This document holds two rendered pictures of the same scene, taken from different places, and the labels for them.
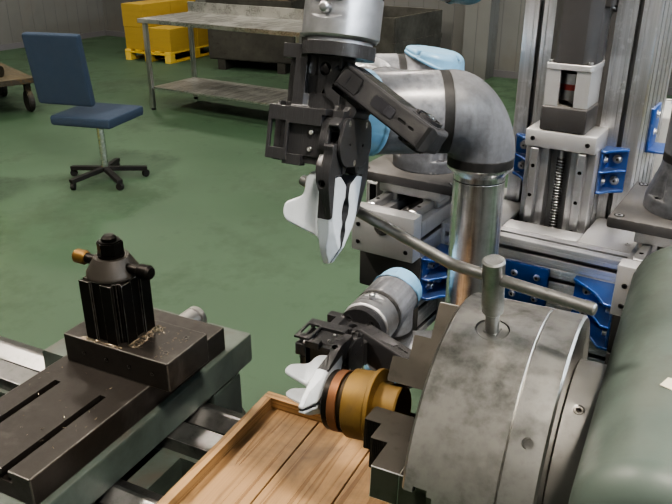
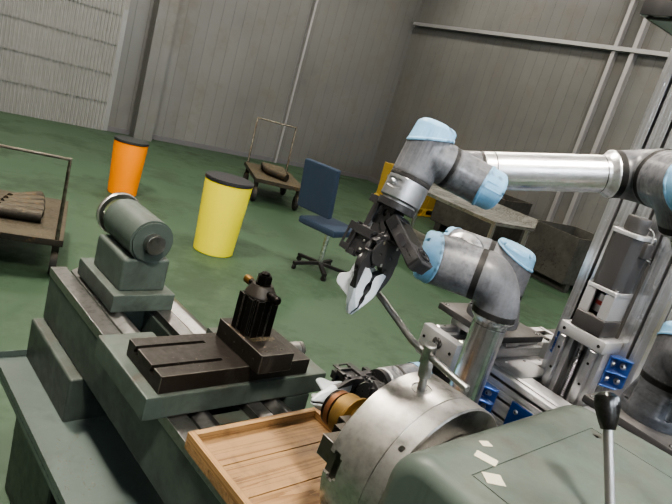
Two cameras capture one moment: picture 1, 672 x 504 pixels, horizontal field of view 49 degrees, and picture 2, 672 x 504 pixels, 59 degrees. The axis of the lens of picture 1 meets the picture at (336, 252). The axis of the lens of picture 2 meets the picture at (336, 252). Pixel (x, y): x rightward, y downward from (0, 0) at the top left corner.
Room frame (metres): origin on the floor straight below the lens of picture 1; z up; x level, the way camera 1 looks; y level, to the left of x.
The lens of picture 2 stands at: (-0.30, -0.26, 1.66)
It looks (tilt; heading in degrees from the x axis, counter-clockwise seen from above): 15 degrees down; 19
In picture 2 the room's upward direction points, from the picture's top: 17 degrees clockwise
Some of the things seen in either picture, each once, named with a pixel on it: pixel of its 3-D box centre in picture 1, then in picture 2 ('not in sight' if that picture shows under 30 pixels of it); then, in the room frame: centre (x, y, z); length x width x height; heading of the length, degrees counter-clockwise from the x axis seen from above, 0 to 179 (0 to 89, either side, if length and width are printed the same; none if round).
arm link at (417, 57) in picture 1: (430, 81); (508, 265); (1.44, -0.19, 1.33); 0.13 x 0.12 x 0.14; 93
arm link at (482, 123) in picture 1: (475, 234); (476, 360); (1.02, -0.21, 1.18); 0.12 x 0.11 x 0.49; 3
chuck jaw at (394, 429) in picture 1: (400, 461); (343, 445); (0.62, -0.07, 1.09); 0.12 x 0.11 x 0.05; 154
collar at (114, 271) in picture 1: (112, 264); (261, 289); (1.01, 0.34, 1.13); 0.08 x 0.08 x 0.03
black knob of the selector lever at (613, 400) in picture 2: not in sight; (606, 409); (0.49, -0.40, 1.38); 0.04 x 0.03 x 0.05; 64
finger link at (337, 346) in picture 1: (337, 358); (349, 386); (0.80, 0.00, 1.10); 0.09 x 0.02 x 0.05; 154
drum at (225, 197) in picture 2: not in sight; (221, 214); (4.24, 2.40, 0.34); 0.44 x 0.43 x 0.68; 58
